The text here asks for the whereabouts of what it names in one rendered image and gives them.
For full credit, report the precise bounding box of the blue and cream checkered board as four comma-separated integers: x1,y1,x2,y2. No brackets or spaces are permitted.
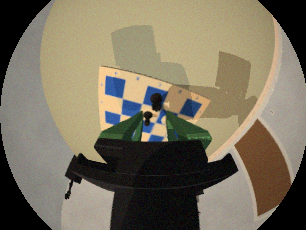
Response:
98,66,211,141

